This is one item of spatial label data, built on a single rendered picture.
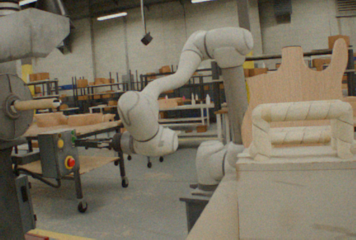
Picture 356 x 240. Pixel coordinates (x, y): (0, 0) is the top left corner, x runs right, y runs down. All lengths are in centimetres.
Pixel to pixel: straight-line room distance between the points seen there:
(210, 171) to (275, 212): 93
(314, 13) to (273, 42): 194
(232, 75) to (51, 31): 79
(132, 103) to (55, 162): 55
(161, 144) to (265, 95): 39
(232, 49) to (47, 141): 89
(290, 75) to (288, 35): 1097
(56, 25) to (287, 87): 74
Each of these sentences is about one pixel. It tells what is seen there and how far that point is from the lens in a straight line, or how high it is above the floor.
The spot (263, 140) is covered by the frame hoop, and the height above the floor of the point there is 115.
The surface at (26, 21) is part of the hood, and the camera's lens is 93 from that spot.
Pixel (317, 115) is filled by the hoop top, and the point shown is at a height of 119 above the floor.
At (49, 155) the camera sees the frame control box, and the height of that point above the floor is 102.
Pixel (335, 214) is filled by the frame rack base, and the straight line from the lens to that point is 65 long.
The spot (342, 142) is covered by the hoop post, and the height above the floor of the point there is 114.
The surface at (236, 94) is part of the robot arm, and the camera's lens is 137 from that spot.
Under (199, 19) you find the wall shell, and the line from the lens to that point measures 1244.
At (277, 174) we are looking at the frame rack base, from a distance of 61.
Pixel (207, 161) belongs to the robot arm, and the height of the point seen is 88.
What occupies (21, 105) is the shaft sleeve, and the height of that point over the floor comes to 125.
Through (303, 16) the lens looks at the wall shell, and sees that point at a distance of 1208.
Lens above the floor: 126
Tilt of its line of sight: 3 degrees down
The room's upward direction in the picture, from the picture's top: 5 degrees counter-clockwise
